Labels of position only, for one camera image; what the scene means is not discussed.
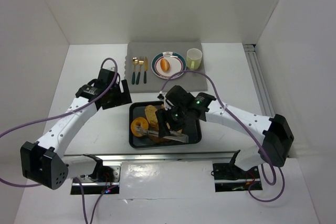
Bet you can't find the aluminium rail front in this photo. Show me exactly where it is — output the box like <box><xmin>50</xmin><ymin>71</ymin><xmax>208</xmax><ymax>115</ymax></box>
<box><xmin>62</xmin><ymin>151</ymin><xmax>263</xmax><ymax>163</ymax></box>

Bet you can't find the bread slice left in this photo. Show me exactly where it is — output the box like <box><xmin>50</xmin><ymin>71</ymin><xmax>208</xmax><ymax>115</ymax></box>
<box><xmin>145</xmin><ymin>105</ymin><xmax>159</xmax><ymax>127</ymax></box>

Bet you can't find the grey cloth placemat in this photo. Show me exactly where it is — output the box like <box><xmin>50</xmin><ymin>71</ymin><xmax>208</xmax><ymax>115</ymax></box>
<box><xmin>124</xmin><ymin>41</ymin><xmax>208</xmax><ymax>93</ymax></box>

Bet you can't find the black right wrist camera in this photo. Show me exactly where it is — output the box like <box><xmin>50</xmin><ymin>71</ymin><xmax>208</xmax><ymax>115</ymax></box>
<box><xmin>165</xmin><ymin>85</ymin><xmax>194</xmax><ymax>107</ymax></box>

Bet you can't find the aluminium rail right side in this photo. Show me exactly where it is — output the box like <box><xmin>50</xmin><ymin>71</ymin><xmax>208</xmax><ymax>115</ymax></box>
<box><xmin>243</xmin><ymin>44</ymin><xmax>275</xmax><ymax>116</ymax></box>

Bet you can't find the aluminium rail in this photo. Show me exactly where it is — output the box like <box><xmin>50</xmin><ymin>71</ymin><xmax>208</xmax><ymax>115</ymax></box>
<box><xmin>62</xmin><ymin>151</ymin><xmax>263</xmax><ymax>163</ymax></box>
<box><xmin>243</xmin><ymin>44</ymin><xmax>275</xmax><ymax>116</ymax></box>

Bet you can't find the gold spoon green handle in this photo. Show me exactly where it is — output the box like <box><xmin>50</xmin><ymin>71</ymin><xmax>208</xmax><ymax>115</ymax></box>
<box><xmin>131</xmin><ymin>57</ymin><xmax>139</xmax><ymax>84</ymax></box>

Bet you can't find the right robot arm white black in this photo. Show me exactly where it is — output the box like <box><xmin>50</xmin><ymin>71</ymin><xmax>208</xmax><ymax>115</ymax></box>
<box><xmin>157</xmin><ymin>86</ymin><xmax>294</xmax><ymax>171</ymax></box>

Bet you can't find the white plate green red rim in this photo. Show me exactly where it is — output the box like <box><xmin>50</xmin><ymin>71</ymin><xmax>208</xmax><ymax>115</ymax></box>
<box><xmin>150</xmin><ymin>51</ymin><xmax>186</xmax><ymax>79</ymax></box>

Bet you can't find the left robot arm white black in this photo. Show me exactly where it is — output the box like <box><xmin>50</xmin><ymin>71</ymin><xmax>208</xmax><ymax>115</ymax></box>
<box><xmin>20</xmin><ymin>69</ymin><xmax>132</xmax><ymax>190</ymax></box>

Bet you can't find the gold knife green handle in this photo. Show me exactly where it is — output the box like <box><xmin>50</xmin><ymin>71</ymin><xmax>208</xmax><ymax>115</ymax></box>
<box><xmin>143</xmin><ymin>57</ymin><xmax>148</xmax><ymax>84</ymax></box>

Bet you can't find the orange round bun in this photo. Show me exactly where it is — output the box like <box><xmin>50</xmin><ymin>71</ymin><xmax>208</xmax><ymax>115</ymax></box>
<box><xmin>160</xmin><ymin>58</ymin><xmax>170</xmax><ymax>72</ymax></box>

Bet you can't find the orange glazed donut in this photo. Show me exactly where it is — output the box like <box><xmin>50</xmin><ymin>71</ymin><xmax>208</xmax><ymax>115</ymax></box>
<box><xmin>130</xmin><ymin>117</ymin><xmax>149</xmax><ymax>137</ymax></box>

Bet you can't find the light green mug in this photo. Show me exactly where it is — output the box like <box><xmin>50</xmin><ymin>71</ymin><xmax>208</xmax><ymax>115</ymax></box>
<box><xmin>186</xmin><ymin>48</ymin><xmax>203</xmax><ymax>70</ymax></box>

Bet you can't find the black baking tray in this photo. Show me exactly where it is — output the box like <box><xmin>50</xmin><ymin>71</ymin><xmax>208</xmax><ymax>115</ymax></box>
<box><xmin>129</xmin><ymin>101</ymin><xmax>202</xmax><ymax>148</ymax></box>

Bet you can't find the brown chocolate croissant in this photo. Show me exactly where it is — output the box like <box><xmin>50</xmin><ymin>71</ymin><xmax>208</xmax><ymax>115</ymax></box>
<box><xmin>149</xmin><ymin>134</ymin><xmax>172</xmax><ymax>144</ymax></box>

